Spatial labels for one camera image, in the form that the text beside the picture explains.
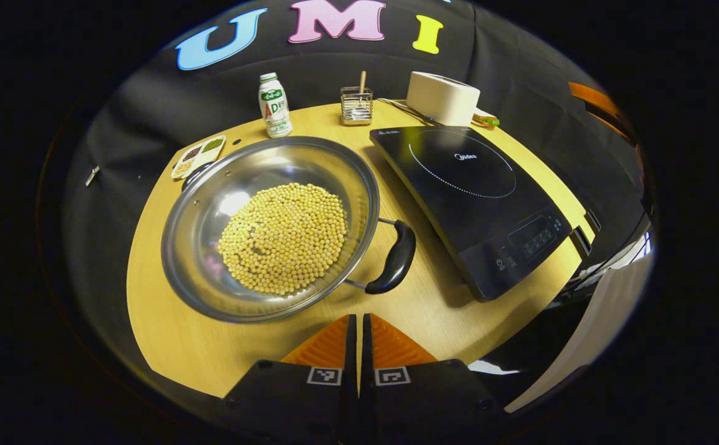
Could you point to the pile of yellow soybeans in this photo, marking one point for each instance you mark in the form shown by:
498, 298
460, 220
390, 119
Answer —
282, 238

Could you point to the black backdrop cloth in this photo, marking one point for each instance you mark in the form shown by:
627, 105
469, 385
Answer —
520, 62

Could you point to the white board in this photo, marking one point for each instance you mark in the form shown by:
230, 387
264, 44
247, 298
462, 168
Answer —
594, 327

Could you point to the black induction cooktop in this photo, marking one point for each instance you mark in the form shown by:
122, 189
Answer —
458, 210

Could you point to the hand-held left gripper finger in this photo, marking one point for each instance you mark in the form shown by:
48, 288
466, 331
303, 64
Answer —
352, 352
365, 352

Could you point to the toy sandwich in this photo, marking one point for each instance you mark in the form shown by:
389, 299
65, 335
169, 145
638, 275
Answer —
487, 119

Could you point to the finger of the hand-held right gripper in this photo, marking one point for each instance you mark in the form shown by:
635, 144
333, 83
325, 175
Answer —
625, 131
594, 97

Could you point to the white drink bottle green label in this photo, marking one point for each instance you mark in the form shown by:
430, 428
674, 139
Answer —
275, 105

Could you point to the white toaster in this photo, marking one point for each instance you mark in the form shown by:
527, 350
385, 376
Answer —
443, 97

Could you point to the white divided dish of beans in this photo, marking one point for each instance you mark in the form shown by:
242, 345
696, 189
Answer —
197, 156

